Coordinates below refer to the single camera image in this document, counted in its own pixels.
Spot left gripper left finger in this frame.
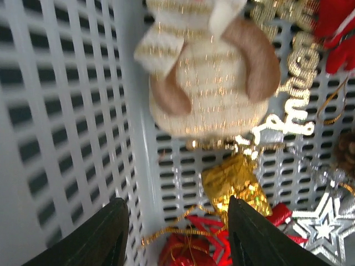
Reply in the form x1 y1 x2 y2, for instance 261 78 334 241
25 198 129 266

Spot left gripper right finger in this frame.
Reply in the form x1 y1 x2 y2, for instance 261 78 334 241
228 196 327 266

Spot white plastic basket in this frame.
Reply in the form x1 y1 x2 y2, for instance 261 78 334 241
0 0 355 266

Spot red star ornament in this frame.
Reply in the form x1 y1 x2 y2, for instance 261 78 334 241
185 203 292 265

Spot gold gift box ornament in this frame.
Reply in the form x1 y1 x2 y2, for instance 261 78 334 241
201 154 272 224

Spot red gold gift ornament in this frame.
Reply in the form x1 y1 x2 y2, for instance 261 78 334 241
158 233 216 266

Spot silver star ornament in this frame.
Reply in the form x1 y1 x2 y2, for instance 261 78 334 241
292 188 354 265

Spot brown pine cone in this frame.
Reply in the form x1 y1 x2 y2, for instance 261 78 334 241
334 131 354 176

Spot beige burlap sack ornament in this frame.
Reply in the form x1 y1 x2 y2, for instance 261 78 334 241
134 1 281 138

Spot gold glitter word ornament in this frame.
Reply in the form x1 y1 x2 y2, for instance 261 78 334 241
233 1 321 157

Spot red santa ornament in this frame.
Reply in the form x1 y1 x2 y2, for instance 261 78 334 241
314 1 354 74

